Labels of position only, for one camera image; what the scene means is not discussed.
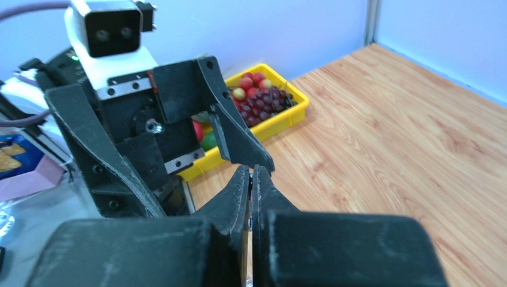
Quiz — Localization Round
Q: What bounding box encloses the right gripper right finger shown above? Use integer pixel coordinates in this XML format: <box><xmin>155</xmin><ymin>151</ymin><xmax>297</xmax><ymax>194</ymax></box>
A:
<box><xmin>252</xmin><ymin>166</ymin><xmax>448</xmax><ymax>286</ymax></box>

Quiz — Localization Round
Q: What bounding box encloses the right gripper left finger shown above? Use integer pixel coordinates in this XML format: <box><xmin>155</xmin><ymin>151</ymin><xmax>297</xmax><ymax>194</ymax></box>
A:
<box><xmin>27</xmin><ymin>166</ymin><xmax>250</xmax><ymax>286</ymax></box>

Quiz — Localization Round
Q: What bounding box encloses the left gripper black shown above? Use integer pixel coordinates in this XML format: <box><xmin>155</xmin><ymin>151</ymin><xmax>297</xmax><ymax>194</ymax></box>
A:
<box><xmin>45</xmin><ymin>56</ymin><xmax>275</xmax><ymax>218</ymax></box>

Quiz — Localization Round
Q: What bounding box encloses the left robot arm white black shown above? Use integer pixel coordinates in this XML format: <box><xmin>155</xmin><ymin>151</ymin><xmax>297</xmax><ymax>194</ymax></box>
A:
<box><xmin>26</xmin><ymin>49</ymin><xmax>274</xmax><ymax>218</ymax></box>

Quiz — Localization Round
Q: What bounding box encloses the red apple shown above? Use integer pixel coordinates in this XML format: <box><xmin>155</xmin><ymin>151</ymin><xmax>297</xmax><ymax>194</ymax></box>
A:
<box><xmin>193</xmin><ymin>121</ymin><xmax>204</xmax><ymax>143</ymax></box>

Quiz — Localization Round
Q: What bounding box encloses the green avocado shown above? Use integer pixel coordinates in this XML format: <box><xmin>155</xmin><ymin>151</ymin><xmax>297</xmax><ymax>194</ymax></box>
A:
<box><xmin>200</xmin><ymin>132</ymin><xmax>217</xmax><ymax>152</ymax></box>

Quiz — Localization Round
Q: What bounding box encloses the small red fruits pile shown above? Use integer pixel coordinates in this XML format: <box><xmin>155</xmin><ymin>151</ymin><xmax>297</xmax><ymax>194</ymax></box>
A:
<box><xmin>229</xmin><ymin>72</ymin><xmax>273</xmax><ymax>102</ymax></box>

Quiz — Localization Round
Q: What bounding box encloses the yellow plastic tray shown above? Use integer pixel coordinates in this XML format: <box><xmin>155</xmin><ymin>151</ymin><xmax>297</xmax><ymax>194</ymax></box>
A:
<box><xmin>178</xmin><ymin>63</ymin><xmax>310</xmax><ymax>181</ymax></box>

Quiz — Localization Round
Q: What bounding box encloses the dark purple grape bunch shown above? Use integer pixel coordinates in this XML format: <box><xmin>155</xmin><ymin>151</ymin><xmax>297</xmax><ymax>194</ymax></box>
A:
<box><xmin>233</xmin><ymin>87</ymin><xmax>298</xmax><ymax>128</ymax></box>

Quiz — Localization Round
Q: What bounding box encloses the blue and pink box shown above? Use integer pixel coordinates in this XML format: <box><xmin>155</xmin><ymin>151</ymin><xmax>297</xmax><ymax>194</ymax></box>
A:
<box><xmin>1</xmin><ymin>134</ymin><xmax>65</xmax><ymax>202</ymax></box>

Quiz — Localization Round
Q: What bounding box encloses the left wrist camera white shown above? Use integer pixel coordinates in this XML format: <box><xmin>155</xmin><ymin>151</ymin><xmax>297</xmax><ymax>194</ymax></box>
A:
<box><xmin>65</xmin><ymin>1</ymin><xmax>157</xmax><ymax>90</ymax></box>

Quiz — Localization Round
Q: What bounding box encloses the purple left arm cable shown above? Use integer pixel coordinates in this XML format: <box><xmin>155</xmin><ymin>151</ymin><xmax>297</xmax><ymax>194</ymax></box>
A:
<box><xmin>0</xmin><ymin>1</ymin><xmax>72</xmax><ymax>129</ymax></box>

